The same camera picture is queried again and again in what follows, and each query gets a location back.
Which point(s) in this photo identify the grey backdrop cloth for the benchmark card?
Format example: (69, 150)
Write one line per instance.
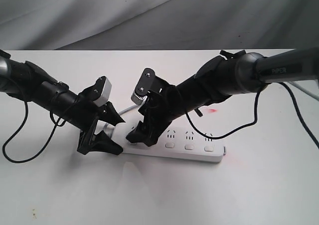
(158, 24)

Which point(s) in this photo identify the white five-outlet power strip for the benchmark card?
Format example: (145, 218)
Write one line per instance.
(175, 142)

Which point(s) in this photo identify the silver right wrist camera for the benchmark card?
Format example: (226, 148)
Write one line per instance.
(143, 86)

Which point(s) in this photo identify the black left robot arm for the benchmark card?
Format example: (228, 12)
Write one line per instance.
(28, 82)

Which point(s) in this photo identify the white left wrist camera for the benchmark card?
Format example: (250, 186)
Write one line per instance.
(99, 92)

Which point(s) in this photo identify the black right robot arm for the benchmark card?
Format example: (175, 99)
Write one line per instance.
(217, 80)

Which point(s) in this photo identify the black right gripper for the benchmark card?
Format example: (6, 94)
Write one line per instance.
(165, 103)

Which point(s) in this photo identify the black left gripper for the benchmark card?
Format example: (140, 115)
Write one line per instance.
(84, 115)

